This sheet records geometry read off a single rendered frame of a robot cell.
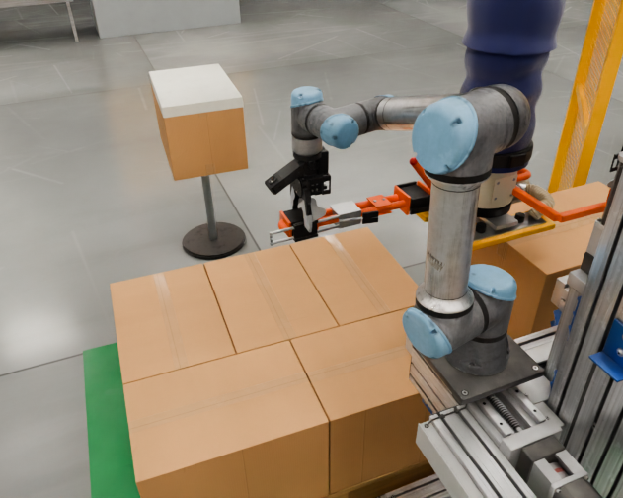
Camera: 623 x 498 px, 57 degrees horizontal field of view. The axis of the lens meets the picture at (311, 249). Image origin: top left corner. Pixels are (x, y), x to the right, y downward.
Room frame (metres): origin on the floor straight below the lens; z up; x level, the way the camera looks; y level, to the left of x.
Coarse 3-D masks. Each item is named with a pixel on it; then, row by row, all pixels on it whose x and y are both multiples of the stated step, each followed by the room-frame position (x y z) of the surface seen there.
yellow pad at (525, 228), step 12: (516, 216) 1.46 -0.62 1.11; (528, 216) 1.49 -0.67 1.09; (480, 228) 1.40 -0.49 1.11; (492, 228) 1.42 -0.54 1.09; (504, 228) 1.42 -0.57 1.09; (516, 228) 1.42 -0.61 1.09; (528, 228) 1.43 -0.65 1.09; (540, 228) 1.43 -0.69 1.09; (552, 228) 1.45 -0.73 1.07; (480, 240) 1.37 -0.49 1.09; (492, 240) 1.37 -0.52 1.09; (504, 240) 1.38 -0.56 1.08
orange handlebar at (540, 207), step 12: (516, 192) 1.44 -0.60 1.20; (360, 204) 1.39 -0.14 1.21; (372, 204) 1.38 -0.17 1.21; (384, 204) 1.37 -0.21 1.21; (396, 204) 1.38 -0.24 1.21; (528, 204) 1.39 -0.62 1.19; (540, 204) 1.36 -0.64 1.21; (600, 204) 1.36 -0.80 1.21; (324, 216) 1.34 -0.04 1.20; (552, 216) 1.31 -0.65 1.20; (564, 216) 1.29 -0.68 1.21; (576, 216) 1.31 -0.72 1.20
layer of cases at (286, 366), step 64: (256, 256) 2.09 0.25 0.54; (320, 256) 2.08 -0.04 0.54; (384, 256) 2.07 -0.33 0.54; (128, 320) 1.67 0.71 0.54; (192, 320) 1.67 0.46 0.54; (256, 320) 1.66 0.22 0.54; (320, 320) 1.65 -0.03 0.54; (384, 320) 1.64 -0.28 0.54; (128, 384) 1.35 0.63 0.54; (192, 384) 1.34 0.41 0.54; (256, 384) 1.33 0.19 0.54; (320, 384) 1.33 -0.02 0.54; (384, 384) 1.32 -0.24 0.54; (192, 448) 1.09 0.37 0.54; (256, 448) 1.09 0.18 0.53; (320, 448) 1.17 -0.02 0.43; (384, 448) 1.25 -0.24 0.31
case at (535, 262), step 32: (576, 192) 1.89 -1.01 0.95; (608, 192) 1.88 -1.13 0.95; (576, 224) 1.66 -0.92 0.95; (480, 256) 1.67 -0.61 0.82; (512, 256) 1.53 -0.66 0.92; (544, 256) 1.48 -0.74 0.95; (576, 256) 1.48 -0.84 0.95; (544, 288) 1.39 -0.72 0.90; (512, 320) 1.47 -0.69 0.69; (544, 320) 1.40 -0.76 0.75
